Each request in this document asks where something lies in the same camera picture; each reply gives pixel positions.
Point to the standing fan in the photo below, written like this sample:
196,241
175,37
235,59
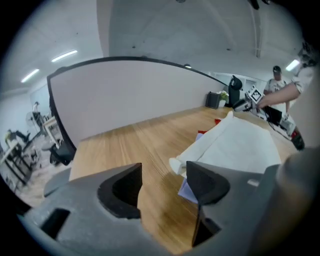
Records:
30,117

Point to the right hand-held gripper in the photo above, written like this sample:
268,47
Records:
255,94

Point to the tall black office chair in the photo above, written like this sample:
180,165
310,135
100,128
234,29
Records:
235,95

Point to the black screen device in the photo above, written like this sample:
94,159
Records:
273,116

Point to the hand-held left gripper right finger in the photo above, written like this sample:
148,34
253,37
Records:
240,200

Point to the black square pen holder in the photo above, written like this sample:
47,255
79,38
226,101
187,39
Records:
212,100

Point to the person's black white patterned top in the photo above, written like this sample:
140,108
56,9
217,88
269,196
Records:
305,77

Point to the white desk partition panel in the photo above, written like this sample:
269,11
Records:
125,100

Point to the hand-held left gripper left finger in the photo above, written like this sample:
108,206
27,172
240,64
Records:
82,200

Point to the white potted flower plant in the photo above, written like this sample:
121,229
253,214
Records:
223,96

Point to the white and lilac raglan shirt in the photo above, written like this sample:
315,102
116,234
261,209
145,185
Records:
237,145

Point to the wooden table with white legs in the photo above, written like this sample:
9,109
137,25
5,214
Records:
50,122

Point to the ceiling strip light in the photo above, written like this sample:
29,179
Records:
30,75
292,65
64,56

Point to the person's right forearm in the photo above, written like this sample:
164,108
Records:
280,95

